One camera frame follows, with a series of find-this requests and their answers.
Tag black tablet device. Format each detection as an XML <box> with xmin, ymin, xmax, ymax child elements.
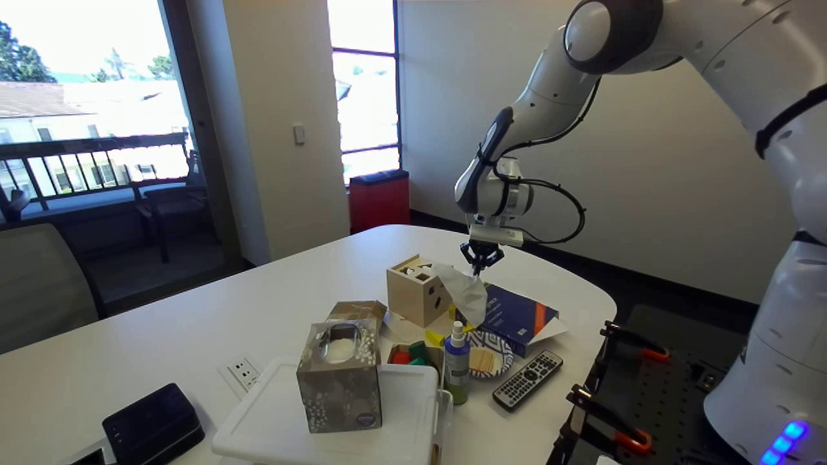
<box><xmin>102</xmin><ymin>383</ymin><xmax>205</xmax><ymax>465</ymax></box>

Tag red bin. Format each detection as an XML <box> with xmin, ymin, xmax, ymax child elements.
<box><xmin>350</xmin><ymin>170</ymin><xmax>412</xmax><ymax>230</ymax></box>

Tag small sanitizer bottle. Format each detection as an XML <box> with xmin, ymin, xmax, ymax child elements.
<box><xmin>441</xmin><ymin>320</ymin><xmax>471</xmax><ymax>407</ymax></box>

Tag blue book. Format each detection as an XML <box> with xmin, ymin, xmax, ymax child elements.
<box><xmin>480</xmin><ymin>285</ymin><xmax>565</xmax><ymax>356</ymax></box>

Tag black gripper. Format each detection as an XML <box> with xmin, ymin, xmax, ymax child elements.
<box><xmin>460</xmin><ymin>241</ymin><xmax>503</xmax><ymax>274</ymax></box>

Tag table power outlet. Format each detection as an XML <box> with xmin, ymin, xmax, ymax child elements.
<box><xmin>226</xmin><ymin>359</ymin><xmax>258</xmax><ymax>392</ymax></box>

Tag orange black clamp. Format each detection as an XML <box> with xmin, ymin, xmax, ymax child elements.
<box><xmin>565</xmin><ymin>385</ymin><xmax>653</xmax><ymax>458</ymax></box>
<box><xmin>599</xmin><ymin>320</ymin><xmax>673</xmax><ymax>365</ymax></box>

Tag colourful toy blocks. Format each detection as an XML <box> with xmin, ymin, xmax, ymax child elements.
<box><xmin>388</xmin><ymin>341</ymin><xmax>440</xmax><ymax>368</ymax></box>

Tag upper orange black clamp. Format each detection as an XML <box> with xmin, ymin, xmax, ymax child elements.
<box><xmin>599</xmin><ymin>320</ymin><xmax>673</xmax><ymax>365</ymax></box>

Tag lower orange black clamp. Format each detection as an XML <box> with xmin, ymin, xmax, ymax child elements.
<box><xmin>565</xmin><ymin>385</ymin><xmax>653</xmax><ymax>458</ymax></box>

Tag dark patio chair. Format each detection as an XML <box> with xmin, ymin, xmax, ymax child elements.
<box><xmin>130</xmin><ymin>152</ymin><xmax>211</xmax><ymax>263</ymax></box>

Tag round patterned plate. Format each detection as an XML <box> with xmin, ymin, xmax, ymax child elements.
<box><xmin>469</xmin><ymin>330</ymin><xmax>515</xmax><ymax>379</ymax></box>

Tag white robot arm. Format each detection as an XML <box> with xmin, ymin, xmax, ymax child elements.
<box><xmin>456</xmin><ymin>0</ymin><xmax>827</xmax><ymax>465</ymax></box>

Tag grey chair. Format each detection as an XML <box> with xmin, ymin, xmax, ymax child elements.
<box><xmin>0</xmin><ymin>223</ymin><xmax>102</xmax><ymax>351</ymax></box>

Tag black remote control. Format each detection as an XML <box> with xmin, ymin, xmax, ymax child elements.
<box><xmin>491</xmin><ymin>351</ymin><xmax>564</xmax><ymax>414</ymax></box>

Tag wooden shape sorter box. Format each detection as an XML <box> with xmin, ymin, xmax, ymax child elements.
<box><xmin>386</xmin><ymin>255</ymin><xmax>452</xmax><ymax>327</ymax></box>

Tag wall light switch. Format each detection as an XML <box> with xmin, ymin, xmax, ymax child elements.
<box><xmin>293</xmin><ymin>121</ymin><xmax>308</xmax><ymax>147</ymax></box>

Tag grey tissue box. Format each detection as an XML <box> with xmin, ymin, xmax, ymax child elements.
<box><xmin>295</xmin><ymin>320</ymin><xmax>383</xmax><ymax>435</ymax></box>

